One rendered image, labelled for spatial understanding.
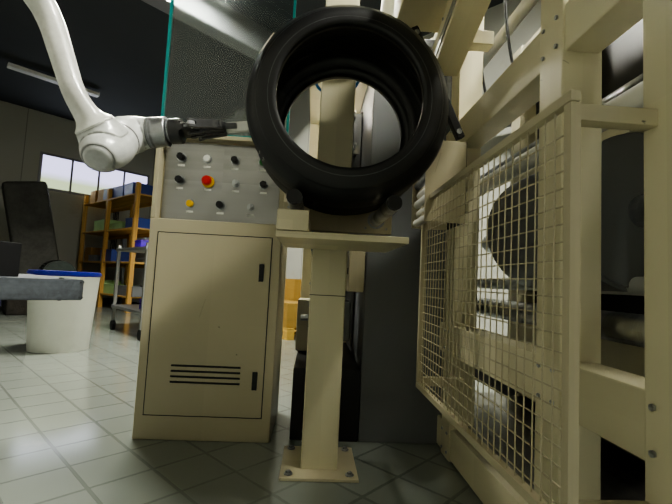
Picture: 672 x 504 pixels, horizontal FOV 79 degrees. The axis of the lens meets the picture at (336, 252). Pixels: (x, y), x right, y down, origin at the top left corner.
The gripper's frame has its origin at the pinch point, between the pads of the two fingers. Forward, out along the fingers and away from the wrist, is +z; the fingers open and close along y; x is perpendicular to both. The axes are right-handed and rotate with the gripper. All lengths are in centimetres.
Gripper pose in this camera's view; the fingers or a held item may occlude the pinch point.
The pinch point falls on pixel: (238, 127)
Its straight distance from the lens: 132.3
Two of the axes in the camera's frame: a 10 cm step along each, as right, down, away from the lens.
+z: 9.9, -0.9, 0.6
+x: 0.9, 9.9, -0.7
